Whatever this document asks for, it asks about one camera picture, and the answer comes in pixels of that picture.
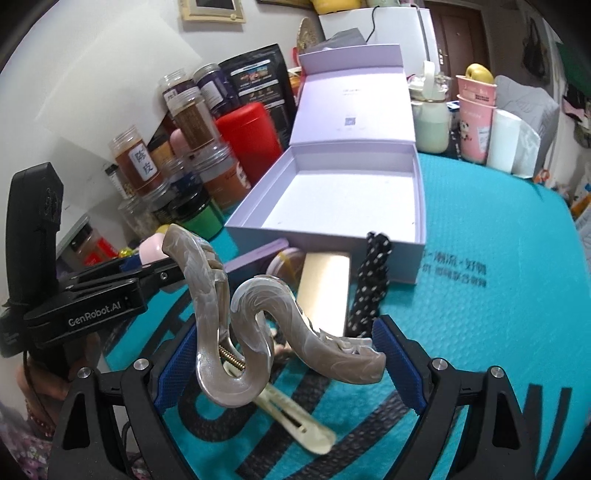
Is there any upper pink paper cup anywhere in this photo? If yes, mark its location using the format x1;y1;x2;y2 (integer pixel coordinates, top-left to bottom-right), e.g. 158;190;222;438
456;75;497;107

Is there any lilac nail file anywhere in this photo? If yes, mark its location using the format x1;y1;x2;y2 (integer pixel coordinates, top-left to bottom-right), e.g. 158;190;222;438
223;238;290;275

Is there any black snack pouch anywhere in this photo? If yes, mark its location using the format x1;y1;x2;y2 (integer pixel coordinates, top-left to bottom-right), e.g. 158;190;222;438
219;44;297;149

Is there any dark purple jar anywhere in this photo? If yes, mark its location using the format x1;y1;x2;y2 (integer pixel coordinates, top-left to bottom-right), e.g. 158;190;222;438
192;63;240;118

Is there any red cylindrical tin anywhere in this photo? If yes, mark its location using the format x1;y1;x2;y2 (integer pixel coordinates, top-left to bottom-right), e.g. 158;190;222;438
215;102;283;186

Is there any grey quilted cushion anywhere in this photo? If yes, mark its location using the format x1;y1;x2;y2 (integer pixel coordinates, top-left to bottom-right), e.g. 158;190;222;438
495;75;560;176

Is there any jar with Chinese label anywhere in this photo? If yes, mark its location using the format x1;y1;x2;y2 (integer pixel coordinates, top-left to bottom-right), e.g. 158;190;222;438
109;126;163;197

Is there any marbled beige hair claw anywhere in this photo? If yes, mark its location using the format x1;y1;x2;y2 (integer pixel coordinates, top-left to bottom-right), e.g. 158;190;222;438
161;224;386;408

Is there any person's left hand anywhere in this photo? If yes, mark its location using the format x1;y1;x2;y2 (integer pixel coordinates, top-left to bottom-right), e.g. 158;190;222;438
15;333;101;440

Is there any brown spice jar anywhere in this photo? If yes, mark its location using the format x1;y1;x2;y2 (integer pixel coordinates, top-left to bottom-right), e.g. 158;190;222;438
166;87;219;150

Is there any cream yellow hair clip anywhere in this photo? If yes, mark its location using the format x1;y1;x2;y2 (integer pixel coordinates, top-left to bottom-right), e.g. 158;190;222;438
253;383;337;455

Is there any gold rectangular card box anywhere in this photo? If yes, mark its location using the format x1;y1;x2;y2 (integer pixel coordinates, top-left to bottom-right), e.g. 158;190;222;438
297;253;351;337

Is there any white refrigerator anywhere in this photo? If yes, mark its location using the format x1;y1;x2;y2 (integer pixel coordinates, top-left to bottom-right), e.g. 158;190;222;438
320;5;439;75

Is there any yellow pear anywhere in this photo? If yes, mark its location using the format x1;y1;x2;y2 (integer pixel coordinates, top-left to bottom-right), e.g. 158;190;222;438
465;63;495;84

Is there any orange label clear jar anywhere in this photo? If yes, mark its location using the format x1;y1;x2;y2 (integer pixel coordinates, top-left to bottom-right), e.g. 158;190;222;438
193;143;252;212

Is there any black polka dot hair tie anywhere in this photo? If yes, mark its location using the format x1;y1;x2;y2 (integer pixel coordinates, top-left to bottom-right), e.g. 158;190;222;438
345;231;394;340

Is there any pink round hair clip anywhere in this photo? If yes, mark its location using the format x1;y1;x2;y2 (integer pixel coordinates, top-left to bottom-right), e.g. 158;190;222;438
138;232;168;265

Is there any mint green water bottle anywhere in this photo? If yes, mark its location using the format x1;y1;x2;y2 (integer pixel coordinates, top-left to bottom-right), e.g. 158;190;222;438
408;60;452;154

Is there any lilac open gift box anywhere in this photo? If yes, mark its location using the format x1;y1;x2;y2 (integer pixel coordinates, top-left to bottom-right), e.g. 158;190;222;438
225;44;427;284

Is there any teal bubble mailer mat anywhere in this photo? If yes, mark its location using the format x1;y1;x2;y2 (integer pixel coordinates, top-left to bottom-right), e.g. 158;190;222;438
103;151;588;480

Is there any beige wall intercom panel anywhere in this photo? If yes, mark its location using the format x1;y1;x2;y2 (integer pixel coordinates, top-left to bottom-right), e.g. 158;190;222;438
178;0;245;24

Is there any pink panda paper cup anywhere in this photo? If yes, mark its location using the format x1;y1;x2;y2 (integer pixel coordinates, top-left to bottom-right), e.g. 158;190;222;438
458;95;496;165

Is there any white tissue roll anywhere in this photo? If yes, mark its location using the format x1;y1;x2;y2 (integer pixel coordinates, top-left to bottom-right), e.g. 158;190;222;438
486;109;541;179

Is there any woven round trivet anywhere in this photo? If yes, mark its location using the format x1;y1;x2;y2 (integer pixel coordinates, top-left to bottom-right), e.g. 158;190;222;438
295;17;321;54

